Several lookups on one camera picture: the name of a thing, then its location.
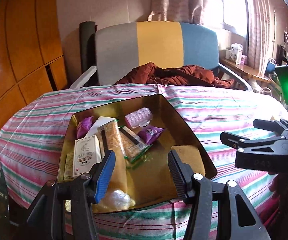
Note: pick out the Weidan snack bag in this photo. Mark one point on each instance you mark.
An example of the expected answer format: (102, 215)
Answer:
(110, 139)

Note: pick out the grey yellow blue armchair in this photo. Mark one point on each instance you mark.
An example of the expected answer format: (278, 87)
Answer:
(120, 48)

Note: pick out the white tea box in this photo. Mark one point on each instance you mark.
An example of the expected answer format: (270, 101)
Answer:
(86, 154)

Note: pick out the patterned curtain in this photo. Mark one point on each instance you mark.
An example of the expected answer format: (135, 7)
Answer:
(187, 11)

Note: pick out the white product box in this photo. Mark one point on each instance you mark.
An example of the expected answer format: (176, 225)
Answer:
(236, 51)

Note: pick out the grain bar packet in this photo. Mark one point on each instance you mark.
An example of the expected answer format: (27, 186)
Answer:
(134, 146)

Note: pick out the black rolled mat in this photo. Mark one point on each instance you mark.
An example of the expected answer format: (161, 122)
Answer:
(87, 32)

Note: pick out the gold tray box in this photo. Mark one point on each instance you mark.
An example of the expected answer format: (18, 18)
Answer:
(149, 181)

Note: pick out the white plastic bag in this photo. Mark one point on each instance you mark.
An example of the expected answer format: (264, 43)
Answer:
(113, 201)

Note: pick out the rust red jacket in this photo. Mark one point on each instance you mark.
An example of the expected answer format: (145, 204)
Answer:
(189, 75)

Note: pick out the yellow paper card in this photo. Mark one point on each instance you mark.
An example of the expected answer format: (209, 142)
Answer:
(68, 171)

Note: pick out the pink small box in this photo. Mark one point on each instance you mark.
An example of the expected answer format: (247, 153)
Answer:
(244, 60)

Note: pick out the white foam block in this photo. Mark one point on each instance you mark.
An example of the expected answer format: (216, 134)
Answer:
(102, 120)

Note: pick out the purple wrapped packet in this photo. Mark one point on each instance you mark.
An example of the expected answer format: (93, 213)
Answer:
(84, 126)

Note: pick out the striped bed sheet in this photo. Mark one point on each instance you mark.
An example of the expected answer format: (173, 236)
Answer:
(31, 140)

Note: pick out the purple candy packet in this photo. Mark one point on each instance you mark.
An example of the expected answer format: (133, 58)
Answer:
(150, 134)

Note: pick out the wooden wardrobe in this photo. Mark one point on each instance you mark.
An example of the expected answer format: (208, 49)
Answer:
(31, 56)

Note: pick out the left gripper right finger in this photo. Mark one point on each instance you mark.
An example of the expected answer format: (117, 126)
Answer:
(237, 218)

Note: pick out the wooden side table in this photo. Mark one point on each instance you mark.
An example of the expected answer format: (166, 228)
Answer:
(244, 71)

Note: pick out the pink hair roller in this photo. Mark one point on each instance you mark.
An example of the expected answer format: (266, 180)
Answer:
(139, 118)

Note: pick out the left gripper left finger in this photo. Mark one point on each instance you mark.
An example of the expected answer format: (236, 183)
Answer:
(46, 214)

